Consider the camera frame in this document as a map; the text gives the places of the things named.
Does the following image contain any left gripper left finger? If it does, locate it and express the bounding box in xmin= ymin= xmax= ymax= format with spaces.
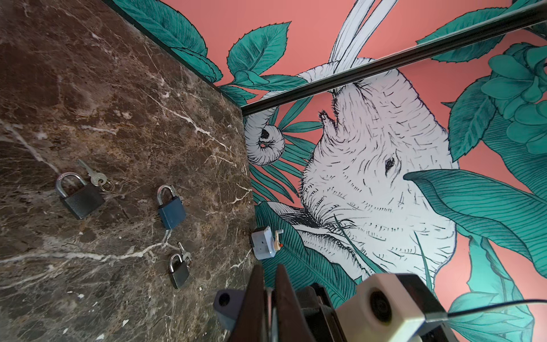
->
xmin=229 ymin=264 xmax=266 ymax=342

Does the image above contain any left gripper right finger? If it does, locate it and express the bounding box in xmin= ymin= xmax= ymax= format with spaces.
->
xmin=275 ymin=264 xmax=315 ymax=342

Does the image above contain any blue padlock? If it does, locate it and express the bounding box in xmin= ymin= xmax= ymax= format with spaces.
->
xmin=213 ymin=289 xmax=245 ymax=331
xmin=156 ymin=185 xmax=187 ymax=230

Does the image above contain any blue grey toy box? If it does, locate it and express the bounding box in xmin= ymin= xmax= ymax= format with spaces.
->
xmin=251 ymin=226 xmax=283 ymax=261

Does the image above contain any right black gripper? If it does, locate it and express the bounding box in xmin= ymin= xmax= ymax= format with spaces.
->
xmin=296 ymin=283 xmax=346 ymax=342

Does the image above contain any dark padlock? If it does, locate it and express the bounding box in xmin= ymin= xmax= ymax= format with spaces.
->
xmin=168 ymin=242 xmax=192 ymax=289
xmin=55 ymin=159 xmax=114 ymax=220

